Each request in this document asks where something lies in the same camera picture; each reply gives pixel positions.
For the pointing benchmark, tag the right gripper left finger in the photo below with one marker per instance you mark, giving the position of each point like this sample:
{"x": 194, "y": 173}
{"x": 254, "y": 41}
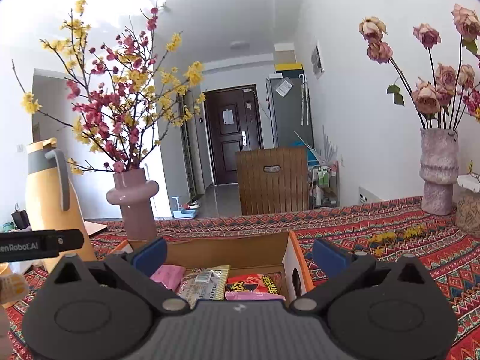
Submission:
{"x": 132, "y": 272}

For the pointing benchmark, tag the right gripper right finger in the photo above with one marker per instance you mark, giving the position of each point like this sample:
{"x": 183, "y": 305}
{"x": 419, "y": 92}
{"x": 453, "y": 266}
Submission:
{"x": 345, "y": 271}

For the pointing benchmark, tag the pink snack packet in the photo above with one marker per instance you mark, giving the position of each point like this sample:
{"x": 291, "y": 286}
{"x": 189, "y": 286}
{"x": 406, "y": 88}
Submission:
{"x": 170, "y": 276}

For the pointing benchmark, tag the red black noodle packet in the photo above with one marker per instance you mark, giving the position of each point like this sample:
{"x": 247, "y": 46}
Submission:
{"x": 256, "y": 282}

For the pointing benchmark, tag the yellow thermos jug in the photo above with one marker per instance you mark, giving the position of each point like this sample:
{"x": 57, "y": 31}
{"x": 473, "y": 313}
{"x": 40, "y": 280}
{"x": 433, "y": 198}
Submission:
{"x": 51, "y": 200}

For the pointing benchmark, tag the red orange cardboard box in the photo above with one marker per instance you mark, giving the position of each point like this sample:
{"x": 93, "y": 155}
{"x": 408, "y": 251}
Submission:
{"x": 279, "y": 252}

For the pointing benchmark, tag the pink glass vase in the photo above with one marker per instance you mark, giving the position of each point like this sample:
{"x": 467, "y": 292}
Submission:
{"x": 133, "y": 193}

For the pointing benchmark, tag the fallen yellow petals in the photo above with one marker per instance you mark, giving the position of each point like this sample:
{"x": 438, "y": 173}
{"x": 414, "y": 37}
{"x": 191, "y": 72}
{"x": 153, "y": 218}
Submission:
{"x": 381, "y": 241}

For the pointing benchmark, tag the patterned red tablecloth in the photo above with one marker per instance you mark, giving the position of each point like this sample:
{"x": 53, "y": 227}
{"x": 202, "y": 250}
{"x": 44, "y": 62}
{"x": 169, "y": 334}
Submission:
{"x": 387, "y": 230}

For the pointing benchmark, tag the brown wooden chair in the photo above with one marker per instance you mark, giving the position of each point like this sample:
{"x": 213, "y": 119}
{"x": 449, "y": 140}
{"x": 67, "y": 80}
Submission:
{"x": 273, "y": 180}

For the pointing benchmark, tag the clear cereal container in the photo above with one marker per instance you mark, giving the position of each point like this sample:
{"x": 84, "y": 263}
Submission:
{"x": 468, "y": 206}

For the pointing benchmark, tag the textured lilac vase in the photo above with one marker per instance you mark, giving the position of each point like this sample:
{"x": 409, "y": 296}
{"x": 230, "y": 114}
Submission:
{"x": 439, "y": 168}

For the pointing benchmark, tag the grey refrigerator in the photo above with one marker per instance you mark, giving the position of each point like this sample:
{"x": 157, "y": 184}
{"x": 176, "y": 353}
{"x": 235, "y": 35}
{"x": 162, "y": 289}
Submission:
{"x": 288, "y": 112}

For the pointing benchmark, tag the pink yellow blossom branches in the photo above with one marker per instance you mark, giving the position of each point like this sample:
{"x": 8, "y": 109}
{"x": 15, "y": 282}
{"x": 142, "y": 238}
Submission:
{"x": 124, "y": 99}

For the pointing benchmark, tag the dark brown entry door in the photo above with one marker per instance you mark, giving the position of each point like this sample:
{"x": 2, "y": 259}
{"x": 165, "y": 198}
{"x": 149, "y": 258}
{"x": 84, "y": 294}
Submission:
{"x": 233, "y": 116}

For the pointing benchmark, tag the dried pink roses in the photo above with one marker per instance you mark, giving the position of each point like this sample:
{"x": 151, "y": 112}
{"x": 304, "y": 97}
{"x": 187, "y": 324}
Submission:
{"x": 451, "y": 92}

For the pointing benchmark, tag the yellow box atop fridge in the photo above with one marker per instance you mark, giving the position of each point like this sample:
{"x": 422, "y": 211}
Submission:
{"x": 281, "y": 67}

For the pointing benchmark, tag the wire storage rack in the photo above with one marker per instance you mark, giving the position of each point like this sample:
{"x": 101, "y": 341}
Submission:
{"x": 323, "y": 186}

